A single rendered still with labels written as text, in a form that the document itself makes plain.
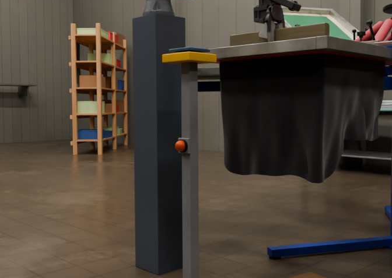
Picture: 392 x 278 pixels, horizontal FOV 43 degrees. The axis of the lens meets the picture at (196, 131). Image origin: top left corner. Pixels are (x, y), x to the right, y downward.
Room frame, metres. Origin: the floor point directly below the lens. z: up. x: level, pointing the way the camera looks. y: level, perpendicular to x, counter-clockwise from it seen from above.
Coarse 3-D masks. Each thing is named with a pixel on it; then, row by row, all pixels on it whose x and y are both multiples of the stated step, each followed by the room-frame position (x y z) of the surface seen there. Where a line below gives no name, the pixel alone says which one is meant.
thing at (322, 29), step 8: (312, 24) 1.69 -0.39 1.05; (320, 24) 1.67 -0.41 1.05; (328, 24) 1.67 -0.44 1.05; (256, 32) 1.85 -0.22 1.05; (280, 32) 1.78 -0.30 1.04; (288, 32) 1.75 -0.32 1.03; (296, 32) 1.73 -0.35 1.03; (304, 32) 1.71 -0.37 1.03; (312, 32) 1.69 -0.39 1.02; (320, 32) 1.67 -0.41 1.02; (328, 32) 1.67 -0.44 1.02; (232, 40) 1.93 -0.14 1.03; (240, 40) 1.90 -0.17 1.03; (248, 40) 1.87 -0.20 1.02; (256, 40) 1.85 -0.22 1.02; (264, 40) 1.82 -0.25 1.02; (280, 40) 1.77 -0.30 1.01
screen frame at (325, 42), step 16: (224, 48) 1.79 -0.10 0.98; (240, 48) 1.74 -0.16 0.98; (256, 48) 1.70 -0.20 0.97; (272, 48) 1.65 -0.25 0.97; (288, 48) 1.61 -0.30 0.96; (304, 48) 1.57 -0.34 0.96; (320, 48) 1.53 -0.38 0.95; (336, 48) 1.55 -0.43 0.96; (352, 48) 1.63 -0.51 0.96; (368, 48) 1.71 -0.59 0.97; (384, 48) 1.81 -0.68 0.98
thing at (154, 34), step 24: (144, 24) 2.34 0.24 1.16; (168, 24) 2.33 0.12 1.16; (144, 48) 2.34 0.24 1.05; (168, 48) 2.32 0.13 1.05; (144, 72) 2.34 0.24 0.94; (168, 72) 2.32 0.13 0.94; (144, 96) 2.34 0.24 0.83; (168, 96) 2.32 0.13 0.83; (144, 120) 2.34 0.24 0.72; (168, 120) 2.32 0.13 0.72; (144, 144) 2.35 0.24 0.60; (168, 144) 2.32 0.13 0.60; (144, 168) 2.35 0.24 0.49; (168, 168) 2.32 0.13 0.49; (144, 192) 2.35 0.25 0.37; (168, 192) 2.32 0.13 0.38; (144, 216) 2.35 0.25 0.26; (168, 216) 2.32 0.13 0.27; (144, 240) 2.35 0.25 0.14; (168, 240) 2.32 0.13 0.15; (144, 264) 2.35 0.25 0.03; (168, 264) 2.32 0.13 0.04
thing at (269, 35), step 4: (264, 24) 1.81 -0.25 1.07; (272, 24) 1.78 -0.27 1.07; (264, 28) 1.80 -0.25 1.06; (272, 28) 1.78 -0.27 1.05; (260, 32) 1.81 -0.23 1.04; (264, 32) 1.80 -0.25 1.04; (268, 32) 1.78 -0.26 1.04; (272, 32) 1.78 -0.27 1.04; (260, 36) 1.81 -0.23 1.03; (264, 36) 1.80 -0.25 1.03; (268, 36) 1.78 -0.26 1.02; (272, 36) 1.78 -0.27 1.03; (268, 40) 1.78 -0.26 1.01; (272, 40) 1.78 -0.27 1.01
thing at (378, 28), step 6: (390, 18) 2.73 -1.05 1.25; (378, 24) 2.72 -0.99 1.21; (384, 24) 2.64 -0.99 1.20; (390, 24) 2.64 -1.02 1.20; (378, 30) 2.72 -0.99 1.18; (384, 30) 2.60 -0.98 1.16; (366, 36) 2.73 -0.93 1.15; (378, 36) 2.57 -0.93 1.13; (384, 36) 2.59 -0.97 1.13; (390, 36) 3.00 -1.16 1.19
